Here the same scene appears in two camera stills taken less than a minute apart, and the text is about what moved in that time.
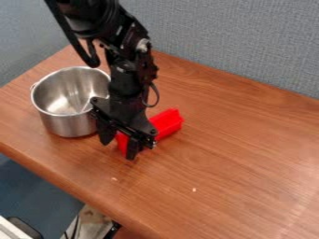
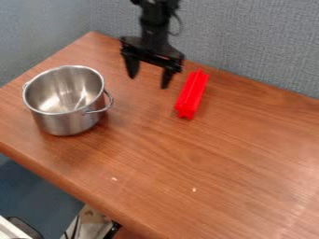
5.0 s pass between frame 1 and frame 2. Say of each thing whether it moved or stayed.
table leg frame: stayed
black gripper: moved
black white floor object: stayed
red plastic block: moved
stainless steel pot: moved
